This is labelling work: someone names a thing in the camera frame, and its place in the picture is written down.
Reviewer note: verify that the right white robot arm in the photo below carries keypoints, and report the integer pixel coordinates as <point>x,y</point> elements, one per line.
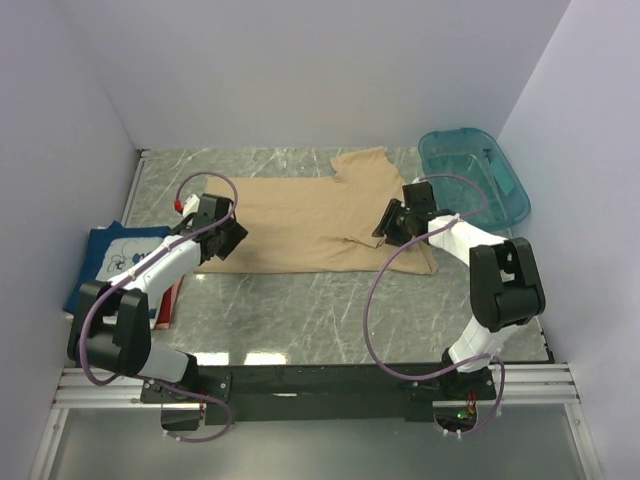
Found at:
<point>505,289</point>

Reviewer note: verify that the black base beam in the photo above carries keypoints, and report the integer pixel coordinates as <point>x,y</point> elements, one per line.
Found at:
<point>317,392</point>

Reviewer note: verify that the teal plastic bin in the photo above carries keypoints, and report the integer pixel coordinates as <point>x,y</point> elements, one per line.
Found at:
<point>470,172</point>

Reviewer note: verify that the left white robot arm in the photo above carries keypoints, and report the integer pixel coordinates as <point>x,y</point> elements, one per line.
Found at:
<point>111,326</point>

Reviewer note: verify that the blue folded printed t shirt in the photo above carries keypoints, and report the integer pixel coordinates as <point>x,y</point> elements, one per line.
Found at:
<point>112,250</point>

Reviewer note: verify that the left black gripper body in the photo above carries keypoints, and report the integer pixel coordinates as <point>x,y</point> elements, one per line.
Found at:
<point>228,236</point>

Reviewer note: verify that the beige t shirt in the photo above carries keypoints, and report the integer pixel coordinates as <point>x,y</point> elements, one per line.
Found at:
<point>319,224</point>

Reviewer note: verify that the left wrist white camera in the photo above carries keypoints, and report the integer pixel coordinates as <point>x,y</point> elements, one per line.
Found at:
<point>188,206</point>

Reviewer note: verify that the red folded t shirt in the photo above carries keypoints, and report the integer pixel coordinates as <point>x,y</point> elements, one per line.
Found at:
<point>166,308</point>

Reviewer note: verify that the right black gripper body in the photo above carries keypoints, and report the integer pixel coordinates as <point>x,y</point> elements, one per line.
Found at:
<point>388,223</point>

